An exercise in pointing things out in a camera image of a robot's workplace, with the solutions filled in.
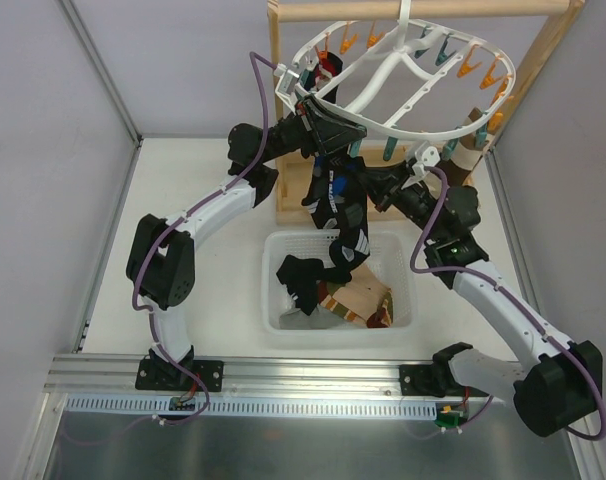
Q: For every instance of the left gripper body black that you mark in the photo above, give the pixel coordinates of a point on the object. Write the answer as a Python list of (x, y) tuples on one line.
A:
[(309, 129)]

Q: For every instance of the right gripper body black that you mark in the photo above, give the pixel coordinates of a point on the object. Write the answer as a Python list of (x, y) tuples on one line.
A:
[(389, 181)]

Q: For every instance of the brown cream striped sock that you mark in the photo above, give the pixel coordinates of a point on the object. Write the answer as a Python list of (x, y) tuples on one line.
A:
[(466, 155)]

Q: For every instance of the white round clip hanger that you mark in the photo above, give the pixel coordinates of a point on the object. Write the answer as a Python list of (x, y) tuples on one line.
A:
[(392, 81)]

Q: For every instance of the black blue sport sock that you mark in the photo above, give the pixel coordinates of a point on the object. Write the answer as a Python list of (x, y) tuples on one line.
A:
[(326, 199)]

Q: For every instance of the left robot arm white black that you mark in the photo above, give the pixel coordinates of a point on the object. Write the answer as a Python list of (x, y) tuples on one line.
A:
[(161, 263)]

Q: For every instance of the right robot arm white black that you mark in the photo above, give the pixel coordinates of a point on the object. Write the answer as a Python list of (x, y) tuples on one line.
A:
[(557, 382)]

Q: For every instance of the white plastic basket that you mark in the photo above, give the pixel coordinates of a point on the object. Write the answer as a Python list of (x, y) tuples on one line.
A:
[(388, 262)]

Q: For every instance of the black santa sock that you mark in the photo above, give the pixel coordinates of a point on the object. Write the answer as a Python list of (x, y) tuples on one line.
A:
[(322, 72)]

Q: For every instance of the cream striped sock in basket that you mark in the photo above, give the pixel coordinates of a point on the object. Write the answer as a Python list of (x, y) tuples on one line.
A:
[(356, 300)]

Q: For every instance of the brown patterned sock in basket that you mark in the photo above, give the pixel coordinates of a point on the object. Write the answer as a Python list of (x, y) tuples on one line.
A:
[(383, 316)]

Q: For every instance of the small black sock in basket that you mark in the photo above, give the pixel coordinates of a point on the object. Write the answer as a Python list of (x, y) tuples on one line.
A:
[(301, 278)]

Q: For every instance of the green circuit board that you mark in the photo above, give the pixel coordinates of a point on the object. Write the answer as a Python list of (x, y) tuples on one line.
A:
[(451, 418)]

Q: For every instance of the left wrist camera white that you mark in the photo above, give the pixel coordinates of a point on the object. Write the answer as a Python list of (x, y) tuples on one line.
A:
[(288, 86)]

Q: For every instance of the right black mount plate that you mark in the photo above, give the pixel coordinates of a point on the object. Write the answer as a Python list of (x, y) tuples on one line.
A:
[(422, 380)]

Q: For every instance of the black mount plate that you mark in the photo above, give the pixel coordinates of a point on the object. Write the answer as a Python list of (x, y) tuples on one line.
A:
[(422, 380), (155, 374)]

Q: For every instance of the left black mount plate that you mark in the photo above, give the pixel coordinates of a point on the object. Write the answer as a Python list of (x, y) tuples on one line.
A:
[(155, 374)]

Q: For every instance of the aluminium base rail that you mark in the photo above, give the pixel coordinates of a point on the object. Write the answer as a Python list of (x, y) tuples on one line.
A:
[(242, 377)]

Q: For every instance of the white slotted cable duct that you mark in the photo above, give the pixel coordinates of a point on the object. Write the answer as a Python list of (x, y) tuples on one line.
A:
[(164, 405)]

